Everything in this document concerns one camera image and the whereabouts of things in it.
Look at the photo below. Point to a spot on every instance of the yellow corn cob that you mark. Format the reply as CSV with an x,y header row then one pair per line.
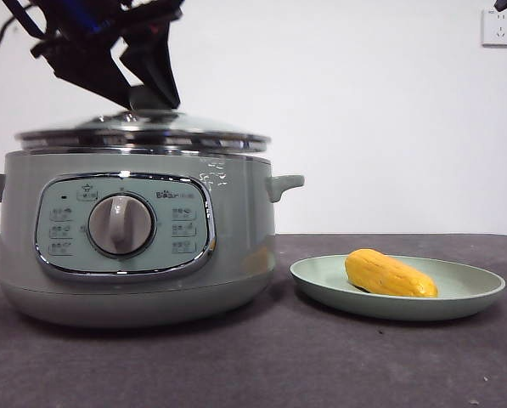
x,y
389,274

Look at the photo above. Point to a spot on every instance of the pale green round plate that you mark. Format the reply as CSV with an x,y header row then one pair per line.
x,y
321,280

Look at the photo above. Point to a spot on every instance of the grey steamer dial knob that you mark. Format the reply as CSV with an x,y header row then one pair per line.
x,y
121,225

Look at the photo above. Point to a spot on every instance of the pale green electric steamer pot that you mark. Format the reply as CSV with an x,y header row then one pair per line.
x,y
244,238

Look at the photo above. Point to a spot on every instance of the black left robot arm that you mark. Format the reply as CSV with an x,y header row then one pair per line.
x,y
87,15

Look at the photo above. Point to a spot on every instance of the white wall power outlet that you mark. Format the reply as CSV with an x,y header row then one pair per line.
x,y
499,30

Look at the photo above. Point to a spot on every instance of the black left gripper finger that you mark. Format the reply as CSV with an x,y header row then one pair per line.
x,y
87,68
159,64

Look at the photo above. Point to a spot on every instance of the glass lid with green knob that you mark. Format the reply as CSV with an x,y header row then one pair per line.
x,y
151,127

